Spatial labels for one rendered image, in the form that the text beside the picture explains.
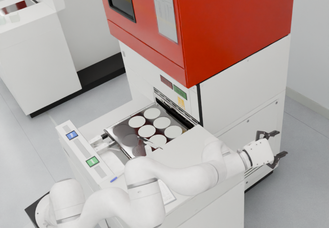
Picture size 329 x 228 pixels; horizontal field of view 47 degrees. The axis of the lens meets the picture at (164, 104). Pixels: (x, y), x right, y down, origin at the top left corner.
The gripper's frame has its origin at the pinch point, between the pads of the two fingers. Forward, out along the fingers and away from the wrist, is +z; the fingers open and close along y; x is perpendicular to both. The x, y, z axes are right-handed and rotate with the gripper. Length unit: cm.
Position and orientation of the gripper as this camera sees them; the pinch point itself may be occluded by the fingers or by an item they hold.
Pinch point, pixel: (280, 143)
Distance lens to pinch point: 161.1
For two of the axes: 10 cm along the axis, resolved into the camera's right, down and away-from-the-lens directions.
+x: 1.5, 0.4, -9.9
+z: 9.1, -3.9, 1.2
